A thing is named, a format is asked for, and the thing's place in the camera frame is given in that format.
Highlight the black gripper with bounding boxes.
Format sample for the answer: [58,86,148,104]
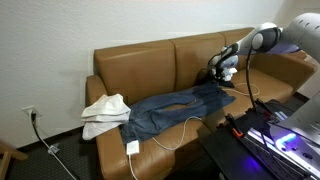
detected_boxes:
[208,45,240,84]

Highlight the blue denim trousers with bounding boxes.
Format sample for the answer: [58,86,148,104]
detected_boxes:
[119,81,237,145]

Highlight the brown leather couch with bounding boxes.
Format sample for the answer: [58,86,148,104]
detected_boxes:
[85,27,318,180]

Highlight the black crumpled garment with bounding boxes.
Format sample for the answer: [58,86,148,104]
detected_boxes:
[199,77,236,89]

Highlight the black orange clamp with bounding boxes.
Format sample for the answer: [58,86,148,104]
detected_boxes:
[224,113,244,138]

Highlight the black red clamp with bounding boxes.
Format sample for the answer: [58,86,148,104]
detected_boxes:
[254,98,278,117]

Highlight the black robot table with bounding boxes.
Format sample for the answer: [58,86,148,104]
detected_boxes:
[199,98,320,180]

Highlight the white power adapter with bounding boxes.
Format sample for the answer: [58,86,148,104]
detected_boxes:
[125,139,141,156]

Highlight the white folded cloth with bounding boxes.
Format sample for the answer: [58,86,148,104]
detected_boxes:
[80,93,132,141]

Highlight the small white floor tag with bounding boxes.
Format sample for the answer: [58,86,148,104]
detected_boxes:
[47,143,60,155]

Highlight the wooden furniture leg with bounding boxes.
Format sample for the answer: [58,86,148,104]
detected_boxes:
[0,141,29,180]

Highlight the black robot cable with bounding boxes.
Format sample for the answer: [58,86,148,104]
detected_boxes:
[244,46,301,180]

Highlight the white charging cable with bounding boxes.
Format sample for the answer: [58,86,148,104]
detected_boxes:
[152,82,261,151]

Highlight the metal base rail plate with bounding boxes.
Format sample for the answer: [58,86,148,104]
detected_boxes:
[246,109,320,176]

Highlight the white adapter power cord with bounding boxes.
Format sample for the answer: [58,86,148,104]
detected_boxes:
[127,153,139,180]

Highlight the black plugged power cord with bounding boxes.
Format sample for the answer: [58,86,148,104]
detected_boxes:
[29,111,79,180]

